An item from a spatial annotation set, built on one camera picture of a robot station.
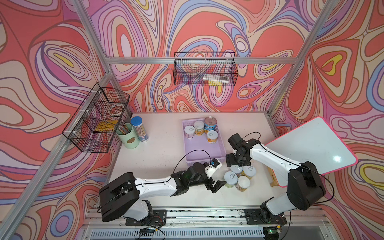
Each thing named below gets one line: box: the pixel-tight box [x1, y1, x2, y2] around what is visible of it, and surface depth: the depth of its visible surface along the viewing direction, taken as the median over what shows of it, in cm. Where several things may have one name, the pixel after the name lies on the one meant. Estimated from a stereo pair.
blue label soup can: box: [203, 116, 217, 134], surface depth 103 cm
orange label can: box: [206, 130, 219, 144], surface depth 101 cm
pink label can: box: [184, 125, 195, 139], surface depth 104 cm
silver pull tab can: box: [230, 165, 243, 174], surface depth 86 cm
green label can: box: [224, 171, 238, 188], surface depth 84 cm
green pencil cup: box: [115, 122, 140, 149], surface depth 95 cm
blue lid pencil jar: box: [130, 116, 149, 143], surface depth 93 cm
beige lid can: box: [235, 175, 251, 192], surface depth 80 cm
